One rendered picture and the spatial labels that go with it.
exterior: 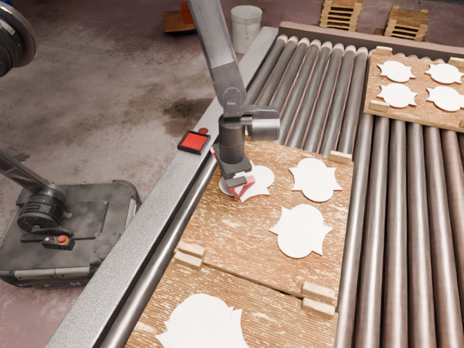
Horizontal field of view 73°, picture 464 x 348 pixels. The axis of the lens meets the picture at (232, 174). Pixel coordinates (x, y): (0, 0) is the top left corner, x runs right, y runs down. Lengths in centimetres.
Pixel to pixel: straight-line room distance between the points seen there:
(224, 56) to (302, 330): 52
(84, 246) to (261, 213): 107
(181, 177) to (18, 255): 108
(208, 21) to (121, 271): 53
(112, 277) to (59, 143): 195
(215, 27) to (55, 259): 132
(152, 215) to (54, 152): 182
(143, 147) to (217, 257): 174
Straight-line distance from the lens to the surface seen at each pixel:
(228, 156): 69
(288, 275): 69
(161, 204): 81
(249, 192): 78
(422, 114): 119
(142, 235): 77
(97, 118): 273
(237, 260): 69
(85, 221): 170
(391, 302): 75
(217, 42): 61
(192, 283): 67
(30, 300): 193
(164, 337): 62
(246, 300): 66
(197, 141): 93
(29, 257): 174
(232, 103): 61
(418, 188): 95
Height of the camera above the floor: 156
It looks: 48 degrees down
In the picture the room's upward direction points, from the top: straight up
